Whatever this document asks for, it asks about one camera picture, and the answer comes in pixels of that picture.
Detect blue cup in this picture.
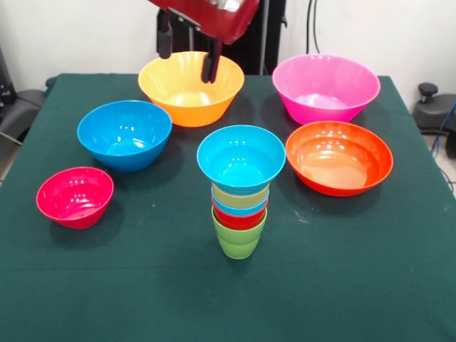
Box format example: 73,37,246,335
211,188,270,217

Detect yellow cup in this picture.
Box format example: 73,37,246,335
212,183,271,207

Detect large orange bowl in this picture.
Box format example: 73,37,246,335
138,51,245,128

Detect black hanging cables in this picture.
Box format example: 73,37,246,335
306,0,323,55

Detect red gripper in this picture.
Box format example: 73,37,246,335
146,0,260,85

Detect blue cable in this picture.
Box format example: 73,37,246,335
430,102,456,155

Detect shallow red-orange bowl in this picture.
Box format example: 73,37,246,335
284,120,394,197

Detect red cup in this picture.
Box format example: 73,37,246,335
212,202,269,231

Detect small crimson bowl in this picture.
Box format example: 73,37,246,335
36,166,115,230

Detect small light blue bowl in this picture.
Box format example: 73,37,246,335
196,124,286,196

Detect dark green table cloth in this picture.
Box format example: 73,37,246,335
0,73,456,342

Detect medium blue bowl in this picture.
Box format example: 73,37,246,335
77,100,173,174

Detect black chair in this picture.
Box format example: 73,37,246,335
412,82,456,160
0,46,58,143

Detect green cup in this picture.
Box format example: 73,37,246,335
211,206,268,260

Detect large pink bowl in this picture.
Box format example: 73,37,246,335
271,53,381,126

